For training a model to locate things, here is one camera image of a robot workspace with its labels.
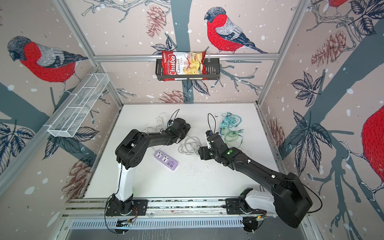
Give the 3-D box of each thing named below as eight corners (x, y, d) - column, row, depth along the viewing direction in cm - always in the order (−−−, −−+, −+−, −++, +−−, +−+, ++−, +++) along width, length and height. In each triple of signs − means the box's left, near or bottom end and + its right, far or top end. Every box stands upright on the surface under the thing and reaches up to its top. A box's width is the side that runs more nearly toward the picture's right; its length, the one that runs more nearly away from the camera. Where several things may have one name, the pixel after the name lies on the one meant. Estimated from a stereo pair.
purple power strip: (154, 157, 94) (152, 154, 91) (159, 151, 96) (158, 148, 94) (173, 171, 88) (173, 169, 85) (179, 164, 90) (178, 162, 88)
